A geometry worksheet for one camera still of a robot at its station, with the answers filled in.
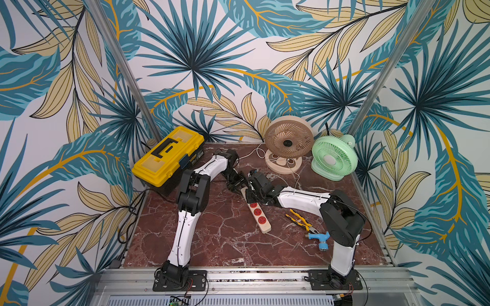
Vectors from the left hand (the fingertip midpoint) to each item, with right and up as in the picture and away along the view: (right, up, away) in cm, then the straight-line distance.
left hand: (246, 189), depth 96 cm
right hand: (0, -1, -4) cm, 4 cm away
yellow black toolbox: (-38, +13, -8) cm, 41 cm away
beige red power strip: (+5, -10, -8) cm, 14 cm away
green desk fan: (+39, +16, -10) cm, 44 cm away
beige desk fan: (+20, +25, -6) cm, 32 cm away
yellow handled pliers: (+26, -14, -7) cm, 30 cm away
